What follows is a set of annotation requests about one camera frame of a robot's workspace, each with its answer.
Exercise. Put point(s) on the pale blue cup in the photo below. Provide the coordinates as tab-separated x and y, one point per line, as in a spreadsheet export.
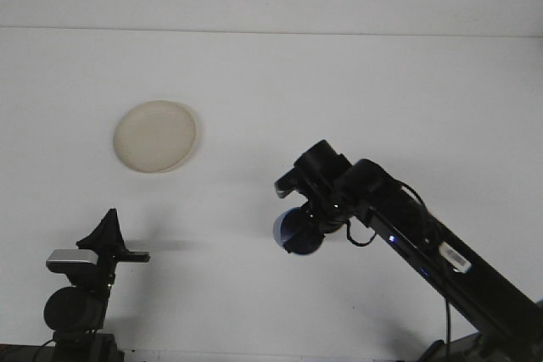
278	226

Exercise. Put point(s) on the pale round plate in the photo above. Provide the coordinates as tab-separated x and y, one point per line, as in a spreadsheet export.
155	137

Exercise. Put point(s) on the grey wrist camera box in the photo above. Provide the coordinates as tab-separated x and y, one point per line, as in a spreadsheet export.
70	257
286	186

